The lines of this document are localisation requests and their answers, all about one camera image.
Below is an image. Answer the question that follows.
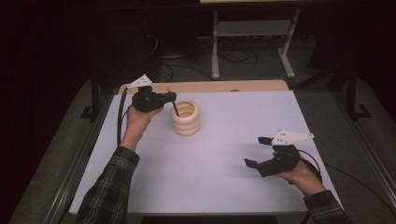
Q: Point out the person's right hand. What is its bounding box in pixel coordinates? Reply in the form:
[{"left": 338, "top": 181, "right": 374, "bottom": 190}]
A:
[{"left": 274, "top": 157, "right": 328, "bottom": 198}]

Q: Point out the tangle of black cables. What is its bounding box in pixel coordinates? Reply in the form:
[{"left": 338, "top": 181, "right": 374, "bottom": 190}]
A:
[{"left": 218, "top": 46, "right": 260, "bottom": 65}]

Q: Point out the white table sheet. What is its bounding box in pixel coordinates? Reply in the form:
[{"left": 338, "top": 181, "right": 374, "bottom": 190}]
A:
[{"left": 68, "top": 90, "right": 344, "bottom": 215}]

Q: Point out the right hand-held gripper cable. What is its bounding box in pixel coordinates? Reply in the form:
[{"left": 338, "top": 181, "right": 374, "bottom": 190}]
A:
[{"left": 297, "top": 149, "right": 396, "bottom": 216}]

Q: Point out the cream ribbed cup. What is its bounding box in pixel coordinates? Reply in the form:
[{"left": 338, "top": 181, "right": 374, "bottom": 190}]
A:
[{"left": 170, "top": 100, "right": 201, "bottom": 136}]

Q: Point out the black floor cable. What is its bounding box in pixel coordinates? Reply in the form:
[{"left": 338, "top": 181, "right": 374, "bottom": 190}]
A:
[{"left": 159, "top": 63, "right": 213, "bottom": 83}]

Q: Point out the white metal desk frame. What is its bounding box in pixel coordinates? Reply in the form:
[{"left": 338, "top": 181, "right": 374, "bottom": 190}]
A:
[{"left": 210, "top": 8, "right": 302, "bottom": 80}]

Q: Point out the aluminium frame rail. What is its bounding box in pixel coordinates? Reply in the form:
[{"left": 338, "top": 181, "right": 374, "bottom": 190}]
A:
[
  {"left": 334, "top": 91, "right": 396, "bottom": 200},
  {"left": 46, "top": 92, "right": 115, "bottom": 224}
]

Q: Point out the person's left hand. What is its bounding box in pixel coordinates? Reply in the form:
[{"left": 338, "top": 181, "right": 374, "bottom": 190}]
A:
[{"left": 120, "top": 104, "right": 164, "bottom": 153}]

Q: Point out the left hand-held gripper cable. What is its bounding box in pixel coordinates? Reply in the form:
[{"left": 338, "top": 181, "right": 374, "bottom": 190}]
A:
[{"left": 116, "top": 87, "right": 134, "bottom": 147}]

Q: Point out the black makeup brush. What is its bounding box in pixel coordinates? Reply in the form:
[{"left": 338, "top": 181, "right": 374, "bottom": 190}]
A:
[{"left": 166, "top": 87, "right": 180, "bottom": 118}]

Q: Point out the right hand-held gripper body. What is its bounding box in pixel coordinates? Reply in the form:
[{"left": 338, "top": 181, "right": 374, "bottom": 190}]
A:
[{"left": 257, "top": 130, "right": 315, "bottom": 178}]

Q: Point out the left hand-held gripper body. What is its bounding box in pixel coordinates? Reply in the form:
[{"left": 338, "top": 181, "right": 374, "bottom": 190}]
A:
[{"left": 126, "top": 74, "right": 167, "bottom": 114}]

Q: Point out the black metal stand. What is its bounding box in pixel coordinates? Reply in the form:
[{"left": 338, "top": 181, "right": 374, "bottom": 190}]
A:
[
  {"left": 79, "top": 66, "right": 102, "bottom": 122},
  {"left": 346, "top": 66, "right": 373, "bottom": 120}
]

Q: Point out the hand-held gripper cable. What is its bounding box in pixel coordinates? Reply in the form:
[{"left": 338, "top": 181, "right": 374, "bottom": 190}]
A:
[
  {"left": 116, "top": 87, "right": 134, "bottom": 147},
  {"left": 297, "top": 149, "right": 396, "bottom": 216}
]

